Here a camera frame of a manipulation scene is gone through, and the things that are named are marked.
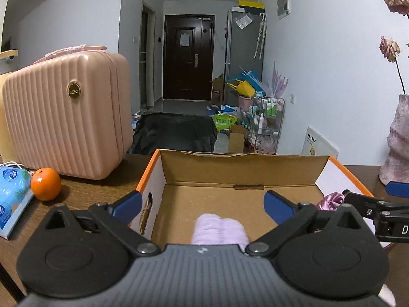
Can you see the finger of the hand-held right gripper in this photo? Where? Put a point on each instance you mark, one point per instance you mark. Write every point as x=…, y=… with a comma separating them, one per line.
x=397, y=189
x=367, y=204

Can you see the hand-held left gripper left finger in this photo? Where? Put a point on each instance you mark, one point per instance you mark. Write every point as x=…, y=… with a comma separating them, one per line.
x=127, y=204

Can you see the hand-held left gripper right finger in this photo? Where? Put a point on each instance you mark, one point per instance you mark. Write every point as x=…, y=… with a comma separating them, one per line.
x=278, y=206

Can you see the purple satin scrunchie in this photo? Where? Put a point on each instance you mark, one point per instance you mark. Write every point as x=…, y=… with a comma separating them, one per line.
x=330, y=202

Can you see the lilac towel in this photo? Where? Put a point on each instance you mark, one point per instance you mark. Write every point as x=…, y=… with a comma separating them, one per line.
x=217, y=230

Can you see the orange-edged cardboard box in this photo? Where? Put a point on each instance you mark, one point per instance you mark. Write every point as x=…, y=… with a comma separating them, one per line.
x=207, y=204

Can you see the pale pink soft cloth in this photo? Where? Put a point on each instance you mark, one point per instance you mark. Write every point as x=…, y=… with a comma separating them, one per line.
x=387, y=295

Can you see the pink textured vase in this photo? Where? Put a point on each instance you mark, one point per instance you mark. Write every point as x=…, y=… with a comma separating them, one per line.
x=397, y=144

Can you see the white leaning board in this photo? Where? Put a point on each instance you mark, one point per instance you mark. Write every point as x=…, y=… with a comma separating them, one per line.
x=319, y=144

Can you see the small brown cardboard box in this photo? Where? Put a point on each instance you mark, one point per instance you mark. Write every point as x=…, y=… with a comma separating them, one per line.
x=237, y=140

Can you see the black duffel bag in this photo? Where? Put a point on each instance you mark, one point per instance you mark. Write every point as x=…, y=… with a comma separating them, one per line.
x=172, y=132

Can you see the orange fruit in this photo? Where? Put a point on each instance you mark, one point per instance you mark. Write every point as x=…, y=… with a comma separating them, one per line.
x=45, y=184

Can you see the green printed bag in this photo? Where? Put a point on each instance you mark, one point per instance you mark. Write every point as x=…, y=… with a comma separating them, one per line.
x=224, y=122

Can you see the pink ribbed suitcase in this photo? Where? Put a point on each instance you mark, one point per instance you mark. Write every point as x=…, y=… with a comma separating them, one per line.
x=64, y=128

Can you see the pink bucket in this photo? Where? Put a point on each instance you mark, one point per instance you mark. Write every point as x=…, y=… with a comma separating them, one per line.
x=245, y=101

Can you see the blue wet wipes pack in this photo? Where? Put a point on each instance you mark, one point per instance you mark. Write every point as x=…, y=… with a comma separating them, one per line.
x=12, y=195

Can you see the open cardboard box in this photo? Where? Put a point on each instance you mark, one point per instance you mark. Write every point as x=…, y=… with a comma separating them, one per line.
x=219, y=88

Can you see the bunch of dried pink roses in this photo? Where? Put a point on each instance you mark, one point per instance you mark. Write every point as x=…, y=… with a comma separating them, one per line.
x=389, y=48

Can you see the dark wooden entrance door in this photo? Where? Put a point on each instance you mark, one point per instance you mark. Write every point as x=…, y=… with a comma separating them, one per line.
x=188, y=67

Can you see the grey refrigerator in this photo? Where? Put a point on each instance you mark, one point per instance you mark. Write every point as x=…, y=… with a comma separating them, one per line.
x=242, y=51

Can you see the pink lacy cloth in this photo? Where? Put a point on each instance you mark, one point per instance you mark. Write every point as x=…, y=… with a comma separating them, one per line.
x=73, y=49

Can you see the white folded umbrella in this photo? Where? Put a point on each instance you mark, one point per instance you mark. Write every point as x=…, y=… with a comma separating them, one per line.
x=260, y=35

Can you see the clear plastic bag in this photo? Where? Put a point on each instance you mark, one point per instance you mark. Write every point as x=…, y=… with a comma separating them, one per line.
x=243, y=20

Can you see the yellow and black box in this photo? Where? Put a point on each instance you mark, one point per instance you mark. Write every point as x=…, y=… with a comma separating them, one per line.
x=252, y=5

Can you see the purple wall decoration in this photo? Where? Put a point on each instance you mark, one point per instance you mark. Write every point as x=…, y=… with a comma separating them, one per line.
x=279, y=81

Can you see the interior door frame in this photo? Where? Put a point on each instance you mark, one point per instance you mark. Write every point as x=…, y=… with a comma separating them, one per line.
x=147, y=60

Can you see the white wall electrical panel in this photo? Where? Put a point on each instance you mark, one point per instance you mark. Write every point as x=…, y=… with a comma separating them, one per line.
x=283, y=3

